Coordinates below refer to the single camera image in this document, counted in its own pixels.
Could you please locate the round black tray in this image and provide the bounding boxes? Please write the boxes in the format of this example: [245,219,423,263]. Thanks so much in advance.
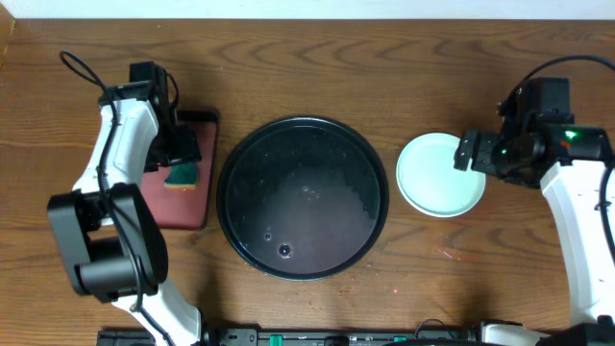
[216,116,389,281]

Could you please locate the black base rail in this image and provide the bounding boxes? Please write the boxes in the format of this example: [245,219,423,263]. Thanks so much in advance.
[95,317,484,346]

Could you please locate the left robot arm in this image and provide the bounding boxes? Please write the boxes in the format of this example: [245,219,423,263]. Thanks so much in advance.
[47,62,204,345]

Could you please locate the light blue plate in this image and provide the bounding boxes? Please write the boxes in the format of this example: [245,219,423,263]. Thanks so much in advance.
[396,133,486,218]

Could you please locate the rectangular black tray red liquid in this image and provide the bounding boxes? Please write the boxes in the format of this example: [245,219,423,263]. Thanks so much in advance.
[140,109,220,230]

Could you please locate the green yellow sponge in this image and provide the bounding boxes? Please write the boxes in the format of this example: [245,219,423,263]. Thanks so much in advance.
[164,162,199,189]

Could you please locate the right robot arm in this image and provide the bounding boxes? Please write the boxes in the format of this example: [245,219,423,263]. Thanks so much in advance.
[455,78,614,345]

